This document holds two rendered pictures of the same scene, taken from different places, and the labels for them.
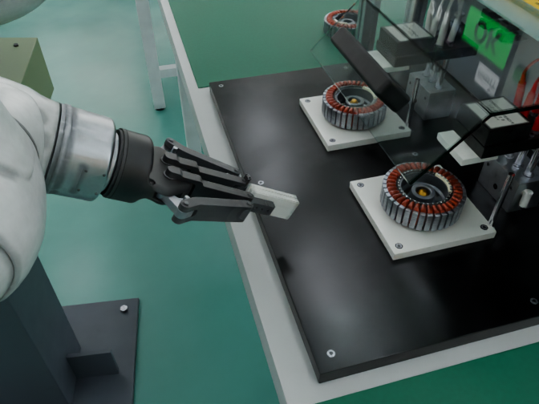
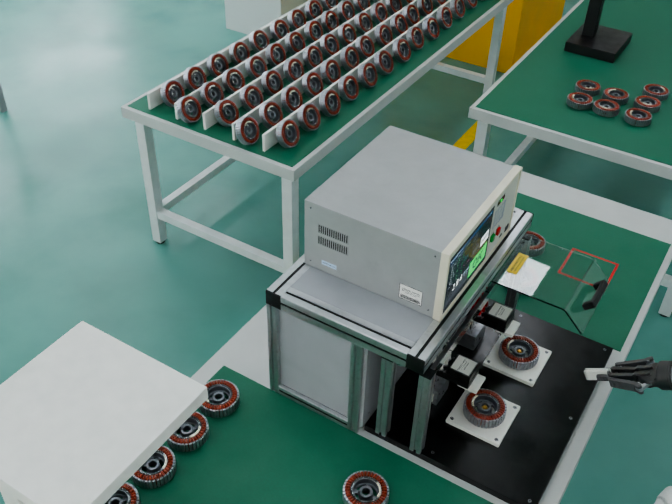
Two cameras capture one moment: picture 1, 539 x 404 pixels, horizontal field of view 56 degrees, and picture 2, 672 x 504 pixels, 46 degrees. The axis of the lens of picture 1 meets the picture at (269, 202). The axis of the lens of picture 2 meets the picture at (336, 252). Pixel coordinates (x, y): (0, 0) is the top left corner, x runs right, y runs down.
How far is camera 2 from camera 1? 2.37 m
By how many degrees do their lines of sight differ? 88
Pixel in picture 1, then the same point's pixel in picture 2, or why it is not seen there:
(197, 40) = not seen: outside the picture
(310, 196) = (554, 395)
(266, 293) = (605, 385)
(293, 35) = not seen: outside the picture
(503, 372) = (551, 318)
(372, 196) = (532, 372)
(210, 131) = (561, 481)
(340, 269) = (574, 365)
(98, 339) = not seen: outside the picture
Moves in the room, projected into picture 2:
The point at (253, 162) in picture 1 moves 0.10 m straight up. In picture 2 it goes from (563, 431) to (571, 406)
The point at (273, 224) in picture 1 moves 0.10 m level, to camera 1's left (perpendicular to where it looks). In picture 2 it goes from (584, 396) to (616, 418)
